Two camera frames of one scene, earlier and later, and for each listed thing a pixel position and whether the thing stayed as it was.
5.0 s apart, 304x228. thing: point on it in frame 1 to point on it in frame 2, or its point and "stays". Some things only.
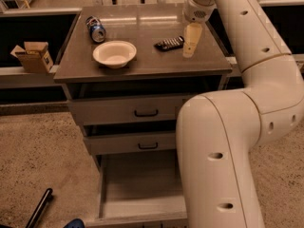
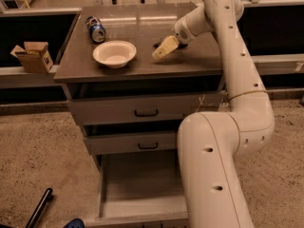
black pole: (39, 208) stays
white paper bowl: (114, 53) stays
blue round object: (75, 223) stays
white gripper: (197, 11) to (181, 32)
